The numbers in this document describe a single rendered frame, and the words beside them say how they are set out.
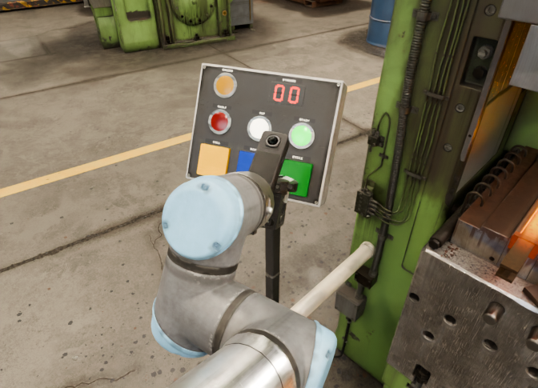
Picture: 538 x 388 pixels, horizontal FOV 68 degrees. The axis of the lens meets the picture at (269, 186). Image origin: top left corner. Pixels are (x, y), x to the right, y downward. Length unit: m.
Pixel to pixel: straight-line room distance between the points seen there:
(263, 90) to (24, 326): 1.58
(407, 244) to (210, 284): 0.81
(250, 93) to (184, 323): 0.59
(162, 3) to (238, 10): 1.16
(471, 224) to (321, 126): 0.37
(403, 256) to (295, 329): 0.83
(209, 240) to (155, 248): 1.79
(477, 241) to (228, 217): 0.61
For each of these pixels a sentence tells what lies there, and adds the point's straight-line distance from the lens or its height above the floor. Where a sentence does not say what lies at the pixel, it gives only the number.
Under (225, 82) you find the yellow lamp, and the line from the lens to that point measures 0.96.
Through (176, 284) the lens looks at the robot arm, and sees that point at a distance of 0.49.
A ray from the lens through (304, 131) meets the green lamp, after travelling 0.89.
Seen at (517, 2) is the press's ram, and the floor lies 1.39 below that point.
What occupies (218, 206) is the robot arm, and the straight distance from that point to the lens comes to 0.44.
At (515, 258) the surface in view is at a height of 1.01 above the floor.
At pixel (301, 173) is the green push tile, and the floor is 1.02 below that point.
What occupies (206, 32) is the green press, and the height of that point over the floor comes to 0.13.
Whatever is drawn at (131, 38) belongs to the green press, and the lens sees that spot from 5.23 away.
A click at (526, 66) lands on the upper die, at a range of 0.76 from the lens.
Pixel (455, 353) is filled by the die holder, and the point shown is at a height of 0.68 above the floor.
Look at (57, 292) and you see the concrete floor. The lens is 2.19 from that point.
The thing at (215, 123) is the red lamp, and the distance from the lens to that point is 0.96.
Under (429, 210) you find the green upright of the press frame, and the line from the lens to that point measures 1.12.
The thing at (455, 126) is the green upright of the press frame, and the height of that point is 1.10.
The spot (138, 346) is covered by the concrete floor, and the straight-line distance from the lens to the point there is 1.87.
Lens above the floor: 1.52
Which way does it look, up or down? 36 degrees down
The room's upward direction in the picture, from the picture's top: straight up
